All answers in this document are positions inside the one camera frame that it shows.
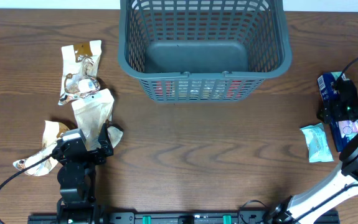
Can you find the beige snack pouch middle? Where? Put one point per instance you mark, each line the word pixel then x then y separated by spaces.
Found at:
pixel 91 113

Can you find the beige snack pouch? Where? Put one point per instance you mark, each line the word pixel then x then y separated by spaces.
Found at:
pixel 54 131
pixel 91 113
pixel 80 68

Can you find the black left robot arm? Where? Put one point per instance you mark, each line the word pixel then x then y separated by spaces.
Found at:
pixel 77 177

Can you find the beige snack pouch top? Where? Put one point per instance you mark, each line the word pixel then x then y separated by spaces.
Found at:
pixel 80 68

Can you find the beige snack pouch bottom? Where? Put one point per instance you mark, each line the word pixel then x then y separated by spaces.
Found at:
pixel 54 131

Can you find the blue tissue multipack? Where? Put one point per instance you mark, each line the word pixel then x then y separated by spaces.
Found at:
pixel 336 92

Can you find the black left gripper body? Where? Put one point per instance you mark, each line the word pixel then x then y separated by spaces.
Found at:
pixel 96 156

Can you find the orange yellow cracker package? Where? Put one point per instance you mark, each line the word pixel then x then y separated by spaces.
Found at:
pixel 203 90

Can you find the teal small snack packet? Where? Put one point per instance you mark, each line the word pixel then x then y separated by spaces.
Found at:
pixel 316 141

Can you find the grey plastic basket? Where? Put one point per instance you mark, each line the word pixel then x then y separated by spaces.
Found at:
pixel 186 40

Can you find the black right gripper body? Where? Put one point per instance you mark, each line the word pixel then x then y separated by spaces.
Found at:
pixel 348 110

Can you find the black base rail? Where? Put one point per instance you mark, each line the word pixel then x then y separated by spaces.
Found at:
pixel 330 217

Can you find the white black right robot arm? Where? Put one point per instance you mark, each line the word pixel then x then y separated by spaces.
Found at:
pixel 340 185

